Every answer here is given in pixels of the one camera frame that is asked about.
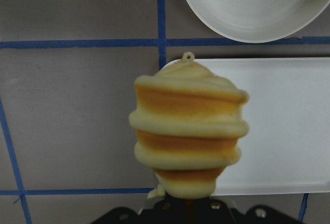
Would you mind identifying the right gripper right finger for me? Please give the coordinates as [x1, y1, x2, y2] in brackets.
[195, 198, 301, 224]

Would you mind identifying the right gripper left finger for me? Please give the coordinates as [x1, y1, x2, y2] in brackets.
[93, 198, 185, 223]

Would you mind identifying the white rectangular tray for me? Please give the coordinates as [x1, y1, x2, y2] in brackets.
[159, 57, 330, 196]

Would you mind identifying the cream round plate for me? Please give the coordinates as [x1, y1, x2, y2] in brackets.
[186, 0, 329, 43]

